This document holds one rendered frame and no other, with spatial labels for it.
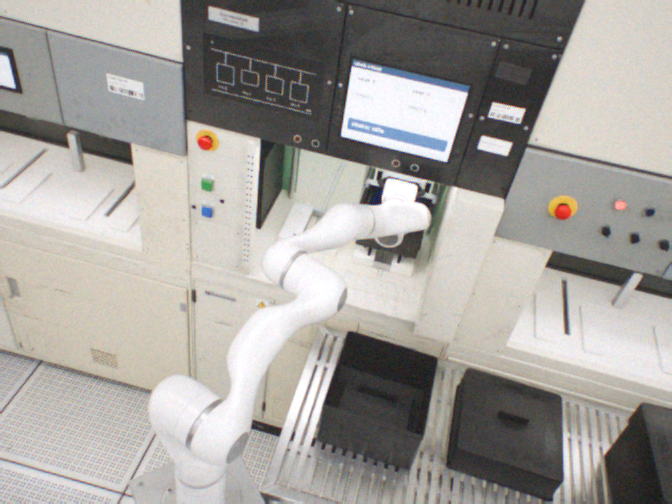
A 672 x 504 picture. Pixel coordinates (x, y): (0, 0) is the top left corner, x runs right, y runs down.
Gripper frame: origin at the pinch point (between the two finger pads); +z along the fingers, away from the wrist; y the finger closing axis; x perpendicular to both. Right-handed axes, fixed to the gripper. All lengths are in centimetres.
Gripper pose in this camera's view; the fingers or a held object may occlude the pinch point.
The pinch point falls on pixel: (404, 177)
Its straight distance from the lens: 204.2
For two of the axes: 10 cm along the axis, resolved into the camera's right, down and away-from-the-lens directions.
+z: 2.3, -6.3, 7.4
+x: 1.3, -7.4, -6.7
